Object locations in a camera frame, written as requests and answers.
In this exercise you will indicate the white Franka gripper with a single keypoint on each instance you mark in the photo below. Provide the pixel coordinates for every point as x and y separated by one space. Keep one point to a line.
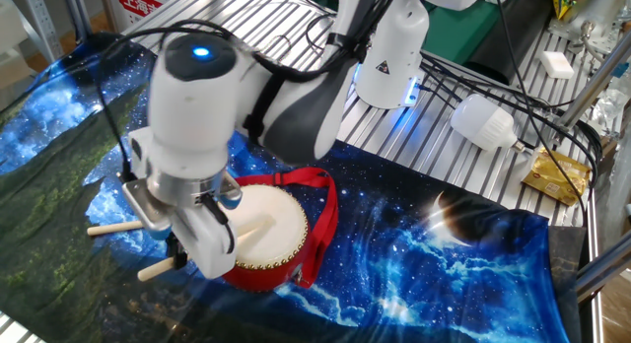
204 244

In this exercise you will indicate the pale wooden drumstick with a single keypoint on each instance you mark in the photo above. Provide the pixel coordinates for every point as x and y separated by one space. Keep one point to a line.
113 228
155 269

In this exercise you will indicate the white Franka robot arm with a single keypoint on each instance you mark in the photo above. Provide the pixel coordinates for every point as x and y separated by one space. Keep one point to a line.
192 116

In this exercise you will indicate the galaxy print cloth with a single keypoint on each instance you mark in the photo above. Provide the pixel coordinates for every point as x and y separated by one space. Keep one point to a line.
419 264

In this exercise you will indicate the red white sign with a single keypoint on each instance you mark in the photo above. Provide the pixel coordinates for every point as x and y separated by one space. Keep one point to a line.
140 3

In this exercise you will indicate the grey metal shelf leg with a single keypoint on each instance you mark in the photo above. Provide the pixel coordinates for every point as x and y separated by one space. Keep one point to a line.
44 27

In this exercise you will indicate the white light bulb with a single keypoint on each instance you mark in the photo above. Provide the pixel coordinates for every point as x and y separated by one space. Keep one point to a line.
480 121

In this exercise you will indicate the green mat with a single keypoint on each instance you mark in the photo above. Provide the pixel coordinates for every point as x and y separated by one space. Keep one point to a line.
458 32

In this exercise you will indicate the gold foil packet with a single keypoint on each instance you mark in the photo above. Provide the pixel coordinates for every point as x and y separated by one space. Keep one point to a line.
557 175

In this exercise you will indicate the black rolled mat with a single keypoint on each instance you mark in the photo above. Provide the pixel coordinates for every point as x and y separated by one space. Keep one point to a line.
512 42

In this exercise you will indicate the white foam block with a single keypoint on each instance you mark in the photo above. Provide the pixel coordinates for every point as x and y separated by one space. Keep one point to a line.
557 64

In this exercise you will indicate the yellow snack bag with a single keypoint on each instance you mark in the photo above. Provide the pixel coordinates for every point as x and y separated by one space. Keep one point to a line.
567 3

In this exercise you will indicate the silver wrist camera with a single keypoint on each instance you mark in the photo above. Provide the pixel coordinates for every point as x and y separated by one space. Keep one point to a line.
143 205

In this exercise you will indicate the aluminium frame post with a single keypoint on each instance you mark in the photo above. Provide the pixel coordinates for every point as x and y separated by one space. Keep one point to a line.
591 87
606 274

